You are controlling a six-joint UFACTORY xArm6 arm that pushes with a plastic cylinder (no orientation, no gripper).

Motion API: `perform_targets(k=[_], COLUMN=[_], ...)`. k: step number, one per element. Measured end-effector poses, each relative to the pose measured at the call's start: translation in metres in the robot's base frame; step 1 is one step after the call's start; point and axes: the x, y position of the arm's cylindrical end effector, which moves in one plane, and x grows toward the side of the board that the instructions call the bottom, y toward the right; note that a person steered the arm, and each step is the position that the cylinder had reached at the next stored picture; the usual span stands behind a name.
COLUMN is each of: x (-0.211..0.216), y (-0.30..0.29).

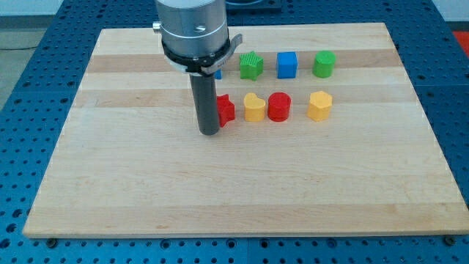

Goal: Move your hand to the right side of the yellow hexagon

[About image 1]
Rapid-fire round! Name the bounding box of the yellow heart block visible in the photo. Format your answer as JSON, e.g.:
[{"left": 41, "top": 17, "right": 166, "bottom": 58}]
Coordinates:
[{"left": 243, "top": 92, "right": 266, "bottom": 122}]

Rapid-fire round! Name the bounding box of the light wooden board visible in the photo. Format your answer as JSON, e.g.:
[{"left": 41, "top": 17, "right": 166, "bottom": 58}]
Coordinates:
[{"left": 23, "top": 23, "right": 468, "bottom": 238}]

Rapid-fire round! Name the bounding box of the green cylinder block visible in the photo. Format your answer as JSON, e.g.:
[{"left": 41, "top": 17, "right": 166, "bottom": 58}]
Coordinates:
[{"left": 312, "top": 51, "right": 336, "bottom": 78}]

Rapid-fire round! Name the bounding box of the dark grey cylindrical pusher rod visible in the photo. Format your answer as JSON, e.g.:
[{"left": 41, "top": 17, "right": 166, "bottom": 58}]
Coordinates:
[{"left": 190, "top": 75, "right": 220, "bottom": 136}]

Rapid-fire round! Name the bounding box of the red cylinder block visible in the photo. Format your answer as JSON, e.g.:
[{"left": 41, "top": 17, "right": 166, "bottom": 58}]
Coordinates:
[{"left": 267, "top": 92, "right": 292, "bottom": 122}]

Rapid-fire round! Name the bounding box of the green star block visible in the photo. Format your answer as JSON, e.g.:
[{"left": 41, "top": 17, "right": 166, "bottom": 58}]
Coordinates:
[{"left": 240, "top": 51, "right": 264, "bottom": 81}]

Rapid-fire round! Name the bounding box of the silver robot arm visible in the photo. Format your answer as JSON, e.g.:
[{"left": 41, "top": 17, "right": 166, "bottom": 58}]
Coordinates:
[{"left": 153, "top": 0, "right": 243, "bottom": 136}]

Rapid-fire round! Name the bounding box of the blue cube block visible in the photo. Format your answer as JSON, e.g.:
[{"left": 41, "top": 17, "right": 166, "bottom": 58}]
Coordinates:
[{"left": 276, "top": 51, "right": 298, "bottom": 79}]

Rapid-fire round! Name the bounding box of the yellow hexagon block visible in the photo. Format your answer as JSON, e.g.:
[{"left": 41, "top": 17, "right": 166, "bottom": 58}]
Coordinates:
[{"left": 306, "top": 91, "right": 333, "bottom": 122}]

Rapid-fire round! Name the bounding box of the black flange ring with clamp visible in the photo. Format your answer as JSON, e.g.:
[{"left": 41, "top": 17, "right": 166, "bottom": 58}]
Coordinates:
[{"left": 162, "top": 34, "right": 243, "bottom": 76}]

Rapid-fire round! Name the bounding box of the small blue block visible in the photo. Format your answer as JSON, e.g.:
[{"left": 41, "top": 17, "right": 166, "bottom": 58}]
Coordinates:
[{"left": 215, "top": 70, "right": 222, "bottom": 80}]

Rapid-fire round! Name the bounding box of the red star block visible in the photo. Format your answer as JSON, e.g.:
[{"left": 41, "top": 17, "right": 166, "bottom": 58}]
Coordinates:
[{"left": 217, "top": 94, "right": 235, "bottom": 127}]

